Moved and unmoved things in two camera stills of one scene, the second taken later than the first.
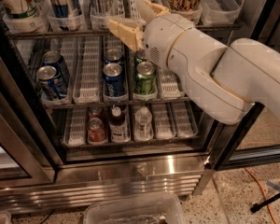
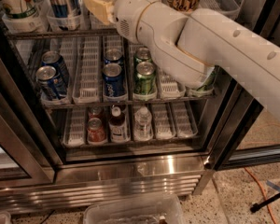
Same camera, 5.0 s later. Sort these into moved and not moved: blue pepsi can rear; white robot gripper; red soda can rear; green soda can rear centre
Moved: white robot gripper
Not moved: red soda can rear; blue pepsi can rear; green soda can rear centre
